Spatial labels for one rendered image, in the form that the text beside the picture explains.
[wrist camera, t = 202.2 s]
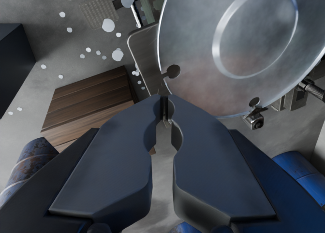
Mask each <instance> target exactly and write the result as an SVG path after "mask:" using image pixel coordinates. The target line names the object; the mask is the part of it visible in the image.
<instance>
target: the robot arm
mask: <svg viewBox="0 0 325 233"><path fill-rule="evenodd" d="M164 107H165V120H168V122H169V123H170V124H171V125H172V128H171V144H172V146H173V147H174V148H175V149H176V150H177V154H175V156H174V159H173V187H172V189H173V203H174V211H175V214H176V215H177V216H178V217H179V218H180V219H182V220H183V221H185V222H186V223H188V224H189V225H191V226H193V227H194V228H196V229H197V230H199V231H200V232H202V233H325V211H324V209H323V208H322V207H321V206H320V205H319V204H318V202H317V201H316V200H315V199H314V198H313V197H312V196H311V195H310V194H309V193H308V192H307V191H306V189H304V188H303V187H302V186H301V185H300V184H299V183H298V182H297V181H296V180H295V179H294V178H293V177H292V176H291V175H290V174H288V173H287V172H286V171H285V170H284V169H283V168H281V167H280V166H279V165H278V164H277V163H275V162H274V161H273V160H272V159H271V158H270V157H269V156H268V155H266V154H265V153H264V152H263V151H262V150H260V149H259V148H258V147H257V146H256V145H254V144H253V143H252V142H251V141H250V140H249V139H247V138H246V137H245V136H244V135H243V134H241V133H240V132H239V131H238V130H237V129H231V130H229V129H228V128H227V127H226V126H224V125H223V124H222V123H221V122H220V121H219V120H217V119H216V118H215V117H214V116H212V115H211V114H209V113H208V112H206V111H205V110H203V109H201V108H199V107H197V106H195V105H193V104H192V103H190V102H188V101H186V100H184V99H182V98H180V97H178V96H177V95H174V94H170V95H168V96H165V97H164V96H161V95H159V94H154V95H152V96H150V97H148V98H146V99H144V100H142V101H140V102H138V103H136V104H134V105H132V106H130V107H128V108H126V109H124V110H123V111H121V112H119V113H118V114H116V115H114V116H113V117H112V118H110V119H109V120H108V121H106V122H105V123H104V124H103V125H101V126H100V127H99V128H91V129H89V130H88V131H87V132H86V133H84V134H83V135H82V136H81V137H79V138H78V139H77V140H76V141H74V142H73V143H72V144H71V145H69V146H68V147H67V148H66V149H64V150H63V151H62V152H60V153H59V154H58V155H57V156H55V157H54V158H53V159H52V160H51V161H49V162H48V163H47V164H46V165H44V166H43V167H42V168H41V169H39V170H38V171H37V172H36V173H35V174H33V175H32V176H31V177H30V178H29V179H28V180H27V181H26V182H25V183H23V184H22V185H21V186H20V187H19V188H18V189H17V190H16V191H15V192H14V193H13V194H12V195H11V196H10V197H9V199H8V200H7V201H6V202H5V203H4V204H3V205H2V206H1V207H0V233H122V230H124V229H125V228H127V227H129V226H131V225H132V224H134V223H136V222H137V221H139V220H141V219H142V218H144V217H145V216H146V215H147V214H148V213H149V211H150V206H151V197H152V189H153V183H152V162H151V155H150V154H149V152H150V150H151V149H152V148H153V147H154V146H155V145H156V126H157V124H158V123H159V122H160V121H161V120H163V113H164Z"/></svg>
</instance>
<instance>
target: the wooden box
mask: <svg viewBox="0 0 325 233"><path fill-rule="evenodd" d="M138 102H140V101H139V99H138V96H137V94H136V92H135V89H134V87H133V84H132V82H131V80H130V77H129V75H128V72H127V70H126V68H125V66H124V65H123V66H120V67H117V68H114V69H112V70H109V71H106V72H103V73H100V74H97V75H94V76H92V77H89V78H86V79H83V80H80V81H77V82H74V83H72V84H69V85H66V86H63V87H60V88H57V89H55V91H54V94H53V97H52V101H51V103H50V106H49V108H48V111H47V114H46V117H45V120H44V123H43V126H42V130H41V132H40V134H41V135H42V136H43V137H44V138H45V139H46V140H47V141H48V142H49V143H50V144H51V145H52V146H54V148H55V149H56V150H57V151H58V152H59V153H60V152H62V151H63V150H64V149H66V148H67V147H68V146H69V145H71V144H72V143H73V142H74V141H76V140H77V139H78V138H79V137H81V136H82V135H83V134H84V133H86V132H87V131H88V130H89V129H91V128H99V127H100V126H101V125H103V124H104V123H105V122H106V121H108V120H109V119H110V118H112V117H113V116H114V115H116V114H118V113H119V112H121V111H123V110H124V109H126V108H128V107H130V106H132V105H134V104H136V103H138Z"/></svg>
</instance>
